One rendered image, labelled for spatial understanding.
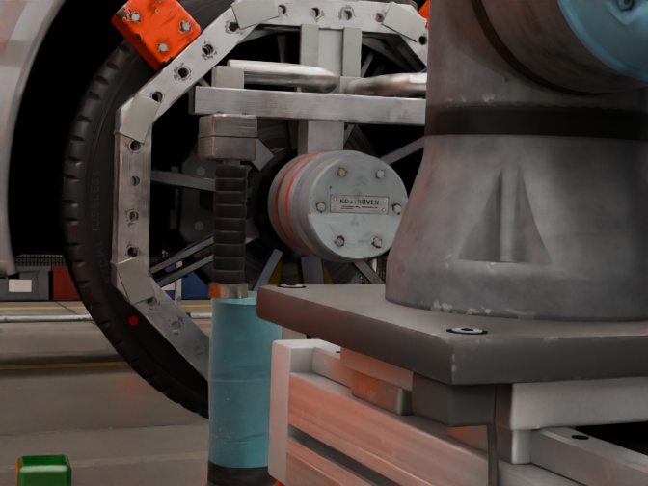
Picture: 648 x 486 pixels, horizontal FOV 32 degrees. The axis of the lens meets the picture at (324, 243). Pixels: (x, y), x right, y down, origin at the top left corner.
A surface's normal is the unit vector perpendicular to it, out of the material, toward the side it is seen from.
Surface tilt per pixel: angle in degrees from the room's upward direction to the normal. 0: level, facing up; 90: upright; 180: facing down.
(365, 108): 90
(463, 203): 72
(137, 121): 90
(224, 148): 90
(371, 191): 90
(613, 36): 147
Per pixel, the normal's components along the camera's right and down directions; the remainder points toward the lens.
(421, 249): -0.75, -0.29
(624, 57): -0.41, 0.91
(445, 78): -0.90, 0.00
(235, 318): -0.26, 0.00
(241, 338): -0.04, 0.01
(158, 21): 0.29, 0.06
